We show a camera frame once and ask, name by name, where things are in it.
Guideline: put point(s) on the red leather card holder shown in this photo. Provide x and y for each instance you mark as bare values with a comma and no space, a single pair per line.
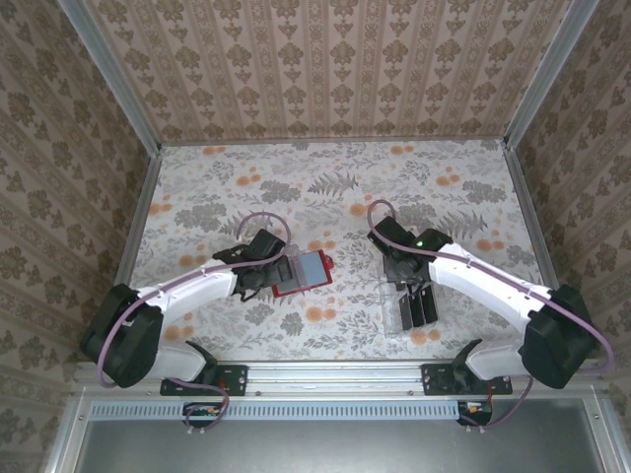
283,290

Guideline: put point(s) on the thin aluminium edge strip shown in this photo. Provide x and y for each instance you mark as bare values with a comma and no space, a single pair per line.
335,142

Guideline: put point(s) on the grey metal panel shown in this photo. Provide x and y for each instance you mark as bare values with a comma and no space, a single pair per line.
345,448

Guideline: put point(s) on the aluminium frame post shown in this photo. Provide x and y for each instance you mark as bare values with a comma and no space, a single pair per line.
111,74
548,74

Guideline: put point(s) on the aluminium lower frame profile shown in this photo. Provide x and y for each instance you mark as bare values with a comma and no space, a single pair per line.
66,438
599,438

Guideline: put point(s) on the black controller board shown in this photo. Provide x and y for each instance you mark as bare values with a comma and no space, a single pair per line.
475,411
202,411

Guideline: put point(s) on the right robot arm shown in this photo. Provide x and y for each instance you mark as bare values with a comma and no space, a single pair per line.
493,290

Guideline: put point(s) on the clear acrylic card rack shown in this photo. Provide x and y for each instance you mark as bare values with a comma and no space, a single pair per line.
390,315

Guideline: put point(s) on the aluminium table edge rail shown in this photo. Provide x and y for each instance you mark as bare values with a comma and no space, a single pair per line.
129,246
540,246

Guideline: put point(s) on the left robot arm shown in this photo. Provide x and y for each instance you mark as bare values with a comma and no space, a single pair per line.
192,295

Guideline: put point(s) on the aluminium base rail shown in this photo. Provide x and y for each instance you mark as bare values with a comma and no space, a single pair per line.
335,377

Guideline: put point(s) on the black VIP card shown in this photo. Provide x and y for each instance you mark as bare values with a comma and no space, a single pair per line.
407,317
420,315
432,310

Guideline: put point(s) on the floral table sheet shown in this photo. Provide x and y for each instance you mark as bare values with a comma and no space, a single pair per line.
345,172

